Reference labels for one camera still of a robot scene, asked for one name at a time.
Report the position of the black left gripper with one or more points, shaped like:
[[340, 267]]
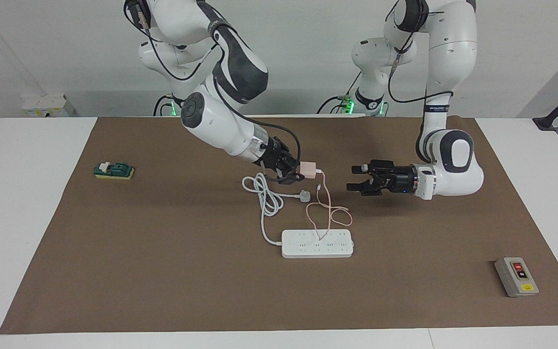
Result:
[[400, 180]]

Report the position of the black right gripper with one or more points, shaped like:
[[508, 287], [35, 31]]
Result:
[[273, 154]]

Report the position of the pink charger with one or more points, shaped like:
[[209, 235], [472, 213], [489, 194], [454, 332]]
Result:
[[309, 169]]

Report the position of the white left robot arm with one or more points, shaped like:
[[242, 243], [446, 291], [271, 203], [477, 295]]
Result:
[[453, 48]]

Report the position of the white power strip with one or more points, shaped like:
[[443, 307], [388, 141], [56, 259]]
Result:
[[317, 247]]

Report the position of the brown table mat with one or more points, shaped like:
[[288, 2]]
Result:
[[187, 281]]

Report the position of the grey on/off switch box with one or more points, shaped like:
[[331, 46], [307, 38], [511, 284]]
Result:
[[516, 278]]

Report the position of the green knife switch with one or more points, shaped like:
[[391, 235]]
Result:
[[114, 170]]

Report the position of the white wall socket box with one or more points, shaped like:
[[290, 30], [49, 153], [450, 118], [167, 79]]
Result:
[[46, 106]]

